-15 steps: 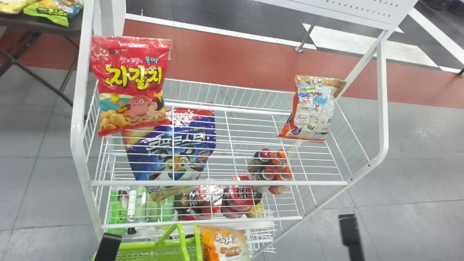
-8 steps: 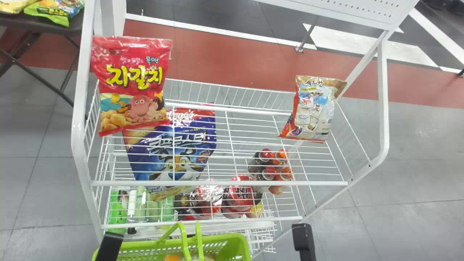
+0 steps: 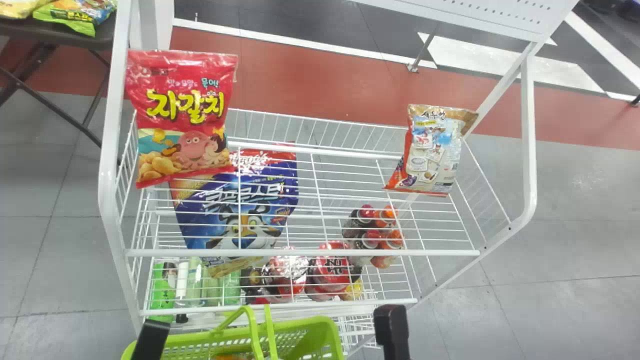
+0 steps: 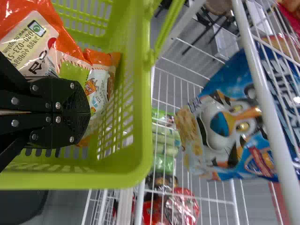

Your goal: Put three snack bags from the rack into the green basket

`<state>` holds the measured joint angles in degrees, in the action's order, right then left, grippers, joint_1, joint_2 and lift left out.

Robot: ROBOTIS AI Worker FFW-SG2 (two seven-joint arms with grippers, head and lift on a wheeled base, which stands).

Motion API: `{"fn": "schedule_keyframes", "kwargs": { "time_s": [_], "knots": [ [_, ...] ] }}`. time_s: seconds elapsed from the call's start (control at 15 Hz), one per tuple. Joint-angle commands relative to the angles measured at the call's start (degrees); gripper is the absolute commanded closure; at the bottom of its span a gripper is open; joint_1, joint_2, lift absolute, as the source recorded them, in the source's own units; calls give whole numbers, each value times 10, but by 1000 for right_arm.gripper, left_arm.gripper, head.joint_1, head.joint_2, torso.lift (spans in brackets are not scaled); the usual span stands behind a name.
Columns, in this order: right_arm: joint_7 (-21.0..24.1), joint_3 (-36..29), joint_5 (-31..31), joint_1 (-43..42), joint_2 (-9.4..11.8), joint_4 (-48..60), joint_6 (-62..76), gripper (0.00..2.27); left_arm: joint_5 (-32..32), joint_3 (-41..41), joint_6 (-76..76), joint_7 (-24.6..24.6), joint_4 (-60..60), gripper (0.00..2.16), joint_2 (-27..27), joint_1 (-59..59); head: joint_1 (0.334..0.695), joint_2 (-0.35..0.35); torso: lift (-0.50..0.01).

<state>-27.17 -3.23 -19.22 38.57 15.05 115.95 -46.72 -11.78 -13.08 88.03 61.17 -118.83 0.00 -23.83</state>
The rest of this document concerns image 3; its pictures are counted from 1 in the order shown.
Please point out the yellow snack packet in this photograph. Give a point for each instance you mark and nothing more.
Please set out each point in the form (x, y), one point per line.
(17, 7)

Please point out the red snack packet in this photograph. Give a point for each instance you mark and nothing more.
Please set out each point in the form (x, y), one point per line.
(182, 107)

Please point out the beige snack packet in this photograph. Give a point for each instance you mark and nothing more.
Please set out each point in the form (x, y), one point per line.
(432, 150)

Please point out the dark side table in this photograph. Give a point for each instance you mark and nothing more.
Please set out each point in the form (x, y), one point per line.
(60, 32)

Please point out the green basket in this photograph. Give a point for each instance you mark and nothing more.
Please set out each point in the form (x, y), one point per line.
(300, 340)

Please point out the green bottle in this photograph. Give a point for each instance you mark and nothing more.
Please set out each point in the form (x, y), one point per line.
(192, 285)
(231, 289)
(161, 295)
(212, 290)

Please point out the orange bottle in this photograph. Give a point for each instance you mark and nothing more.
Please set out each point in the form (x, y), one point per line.
(391, 245)
(386, 216)

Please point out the green snack packet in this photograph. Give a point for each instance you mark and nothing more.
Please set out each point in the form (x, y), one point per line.
(75, 12)

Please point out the red noodle cup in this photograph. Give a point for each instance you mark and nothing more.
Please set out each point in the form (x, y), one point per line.
(330, 272)
(287, 277)

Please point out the black bottle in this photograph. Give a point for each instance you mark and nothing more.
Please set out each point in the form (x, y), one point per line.
(357, 220)
(367, 245)

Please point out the blue cereal bag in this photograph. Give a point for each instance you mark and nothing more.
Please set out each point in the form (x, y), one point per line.
(235, 200)

